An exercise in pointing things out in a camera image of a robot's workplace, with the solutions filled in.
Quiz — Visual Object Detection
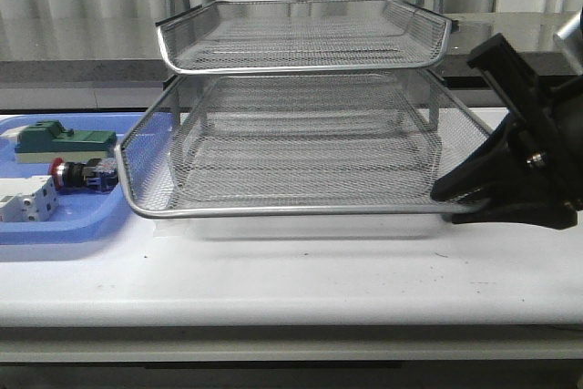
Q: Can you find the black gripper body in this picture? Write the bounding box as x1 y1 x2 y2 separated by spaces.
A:
467 34 582 229

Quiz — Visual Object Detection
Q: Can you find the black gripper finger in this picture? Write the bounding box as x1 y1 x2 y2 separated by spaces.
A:
451 188 542 224
430 120 515 201

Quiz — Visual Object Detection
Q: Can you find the red emergency stop push button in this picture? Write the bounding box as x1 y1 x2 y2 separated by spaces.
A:
48 158 118 193

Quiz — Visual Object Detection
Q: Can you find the grey stone counter ledge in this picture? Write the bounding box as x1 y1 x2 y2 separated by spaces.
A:
1 12 574 114

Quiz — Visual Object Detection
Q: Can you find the green electrical module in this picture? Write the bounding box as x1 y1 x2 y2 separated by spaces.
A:
1 119 118 164

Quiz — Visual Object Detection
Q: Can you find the mesh rack tray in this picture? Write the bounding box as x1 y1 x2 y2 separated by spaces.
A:
156 0 453 76
115 70 491 219

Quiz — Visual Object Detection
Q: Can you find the white circuit breaker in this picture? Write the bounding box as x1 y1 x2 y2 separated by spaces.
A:
1 175 59 223

